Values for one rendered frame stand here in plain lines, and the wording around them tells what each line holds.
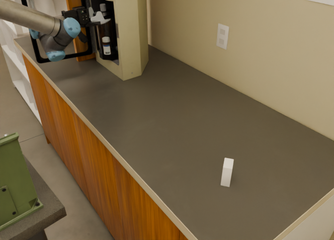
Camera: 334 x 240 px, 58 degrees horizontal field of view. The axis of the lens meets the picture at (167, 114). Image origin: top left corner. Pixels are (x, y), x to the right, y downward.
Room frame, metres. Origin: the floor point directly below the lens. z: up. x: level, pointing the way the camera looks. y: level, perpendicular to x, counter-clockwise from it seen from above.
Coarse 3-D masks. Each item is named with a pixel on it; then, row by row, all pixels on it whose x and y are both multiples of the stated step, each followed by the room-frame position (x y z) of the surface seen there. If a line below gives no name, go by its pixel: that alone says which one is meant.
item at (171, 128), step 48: (96, 96) 1.24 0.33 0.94; (144, 96) 1.24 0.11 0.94; (192, 96) 1.24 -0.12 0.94; (240, 96) 1.24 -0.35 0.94; (144, 144) 0.88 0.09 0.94; (192, 144) 0.88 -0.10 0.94; (240, 144) 0.88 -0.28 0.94; (288, 144) 0.88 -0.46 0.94; (192, 192) 0.65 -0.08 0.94; (240, 192) 0.65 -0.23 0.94; (288, 192) 0.65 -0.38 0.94
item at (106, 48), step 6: (108, 18) 1.46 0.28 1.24; (102, 24) 1.46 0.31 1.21; (108, 24) 1.47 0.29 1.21; (114, 24) 1.52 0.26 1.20; (102, 30) 1.46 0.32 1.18; (108, 30) 1.47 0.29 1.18; (114, 30) 1.50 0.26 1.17; (102, 36) 1.47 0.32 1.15; (108, 36) 1.47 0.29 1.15; (114, 36) 1.49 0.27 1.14; (102, 42) 1.47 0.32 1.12; (108, 42) 1.47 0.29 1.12; (114, 42) 1.49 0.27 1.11; (102, 48) 1.47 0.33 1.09; (108, 48) 1.47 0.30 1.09; (114, 48) 1.48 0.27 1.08; (108, 54) 1.47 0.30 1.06
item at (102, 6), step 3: (102, 3) 1.52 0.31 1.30; (102, 6) 1.50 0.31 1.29; (105, 6) 1.51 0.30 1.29; (99, 9) 1.53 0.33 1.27; (102, 9) 1.50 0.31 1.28; (105, 9) 1.50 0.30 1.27; (108, 9) 1.52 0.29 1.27; (102, 12) 1.47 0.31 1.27; (105, 12) 1.48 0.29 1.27; (108, 12) 1.48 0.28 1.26; (111, 12) 1.50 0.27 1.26; (105, 15) 1.47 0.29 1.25
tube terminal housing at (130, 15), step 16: (128, 0) 1.43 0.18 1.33; (144, 0) 1.61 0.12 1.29; (128, 16) 1.43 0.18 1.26; (144, 16) 1.59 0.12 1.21; (128, 32) 1.43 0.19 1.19; (144, 32) 1.58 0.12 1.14; (96, 48) 1.63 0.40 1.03; (128, 48) 1.42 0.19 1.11; (144, 48) 1.56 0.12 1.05; (112, 64) 1.48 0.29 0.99; (128, 64) 1.42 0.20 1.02; (144, 64) 1.54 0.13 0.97
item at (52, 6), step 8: (32, 0) 1.52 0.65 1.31; (40, 0) 1.53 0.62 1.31; (48, 0) 1.55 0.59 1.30; (56, 0) 1.57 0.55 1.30; (64, 0) 1.58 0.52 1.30; (72, 0) 1.60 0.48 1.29; (80, 0) 1.62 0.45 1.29; (40, 8) 1.53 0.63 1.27; (48, 8) 1.55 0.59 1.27; (56, 8) 1.56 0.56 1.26; (64, 8) 1.58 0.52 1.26; (40, 48) 1.51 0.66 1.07; (72, 48) 1.58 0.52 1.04; (80, 48) 1.60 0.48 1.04
